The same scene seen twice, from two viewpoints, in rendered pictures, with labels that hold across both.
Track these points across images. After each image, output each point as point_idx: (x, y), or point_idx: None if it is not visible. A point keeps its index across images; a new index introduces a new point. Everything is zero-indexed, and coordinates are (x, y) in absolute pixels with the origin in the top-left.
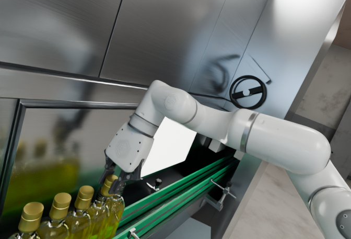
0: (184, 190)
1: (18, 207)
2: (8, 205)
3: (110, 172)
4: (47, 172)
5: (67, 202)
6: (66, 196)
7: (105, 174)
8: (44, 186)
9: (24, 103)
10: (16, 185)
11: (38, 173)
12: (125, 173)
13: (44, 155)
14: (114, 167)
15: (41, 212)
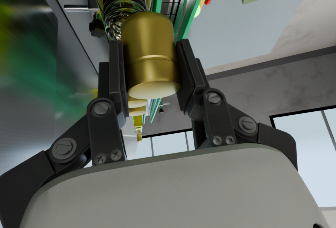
0: None
1: (47, 44)
2: (54, 63)
3: (126, 99)
4: (18, 90)
5: (147, 102)
6: (135, 103)
7: (128, 105)
8: (20, 51)
9: None
10: (50, 92)
11: (31, 98)
12: (204, 119)
13: (26, 143)
14: (115, 109)
15: (145, 110)
